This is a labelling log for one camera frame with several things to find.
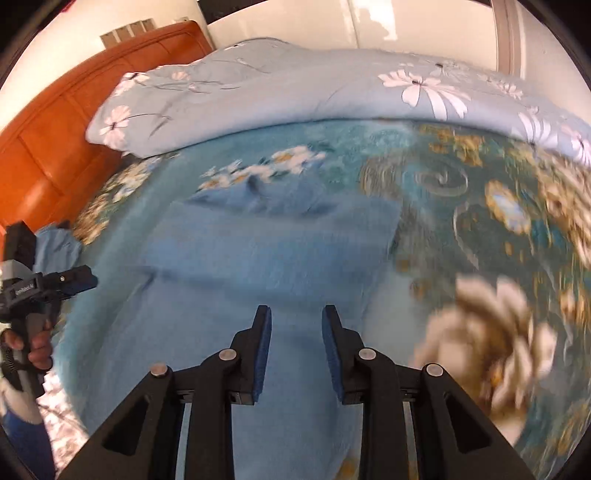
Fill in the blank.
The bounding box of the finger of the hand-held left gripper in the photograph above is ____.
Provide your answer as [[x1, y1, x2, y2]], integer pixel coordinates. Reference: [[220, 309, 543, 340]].
[[44, 265, 99, 302]]

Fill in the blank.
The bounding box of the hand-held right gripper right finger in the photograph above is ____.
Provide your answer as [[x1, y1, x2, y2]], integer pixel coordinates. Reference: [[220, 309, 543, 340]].
[[322, 305, 536, 480]]

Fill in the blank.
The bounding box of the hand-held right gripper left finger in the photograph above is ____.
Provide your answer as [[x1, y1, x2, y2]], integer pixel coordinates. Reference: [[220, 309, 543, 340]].
[[55, 305, 273, 480]]

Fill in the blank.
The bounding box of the blue towel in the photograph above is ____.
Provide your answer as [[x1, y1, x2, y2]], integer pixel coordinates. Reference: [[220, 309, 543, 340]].
[[34, 175, 402, 480]]

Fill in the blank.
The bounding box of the person's left forearm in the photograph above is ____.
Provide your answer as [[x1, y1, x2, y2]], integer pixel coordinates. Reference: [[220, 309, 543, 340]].
[[0, 381, 58, 480]]

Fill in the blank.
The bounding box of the person's left hand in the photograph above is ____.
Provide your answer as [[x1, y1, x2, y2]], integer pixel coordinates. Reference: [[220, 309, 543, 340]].
[[0, 318, 54, 372]]

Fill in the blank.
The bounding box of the orange wooden headboard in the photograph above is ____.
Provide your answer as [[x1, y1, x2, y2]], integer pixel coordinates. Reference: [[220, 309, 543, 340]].
[[0, 21, 215, 232]]

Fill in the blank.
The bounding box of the teal floral bed sheet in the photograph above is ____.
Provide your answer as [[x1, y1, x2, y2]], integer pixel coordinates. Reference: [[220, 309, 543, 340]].
[[46, 117, 591, 480]]

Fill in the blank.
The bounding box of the grey-blue daisy print duvet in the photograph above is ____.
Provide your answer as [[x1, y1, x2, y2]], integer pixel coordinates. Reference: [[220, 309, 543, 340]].
[[85, 37, 591, 169]]

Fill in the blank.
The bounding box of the white wardrobe with black stripe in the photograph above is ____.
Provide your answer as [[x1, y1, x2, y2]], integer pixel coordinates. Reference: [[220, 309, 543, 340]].
[[198, 0, 555, 79]]

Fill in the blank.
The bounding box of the black coiled cable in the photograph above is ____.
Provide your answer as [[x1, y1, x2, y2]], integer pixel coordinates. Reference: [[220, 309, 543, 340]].
[[0, 346, 20, 393]]

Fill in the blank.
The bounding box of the grey wall switch panel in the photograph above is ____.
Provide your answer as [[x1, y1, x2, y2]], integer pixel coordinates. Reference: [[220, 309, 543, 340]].
[[100, 18, 153, 49]]

